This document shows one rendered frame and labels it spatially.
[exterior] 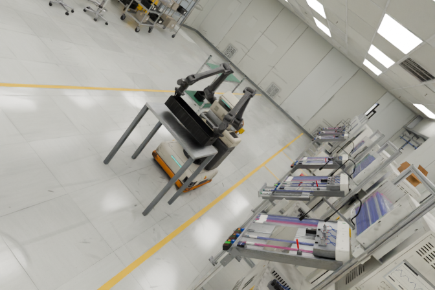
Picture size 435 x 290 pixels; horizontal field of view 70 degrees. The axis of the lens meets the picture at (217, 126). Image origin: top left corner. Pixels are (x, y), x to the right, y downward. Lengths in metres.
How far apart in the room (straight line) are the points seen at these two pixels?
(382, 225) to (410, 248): 0.18
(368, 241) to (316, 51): 10.66
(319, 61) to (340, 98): 1.53
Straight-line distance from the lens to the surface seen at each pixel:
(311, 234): 2.53
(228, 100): 3.26
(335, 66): 12.28
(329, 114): 12.25
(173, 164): 3.61
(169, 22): 9.46
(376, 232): 2.10
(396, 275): 2.22
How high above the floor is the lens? 1.95
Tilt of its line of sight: 19 degrees down
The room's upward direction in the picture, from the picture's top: 41 degrees clockwise
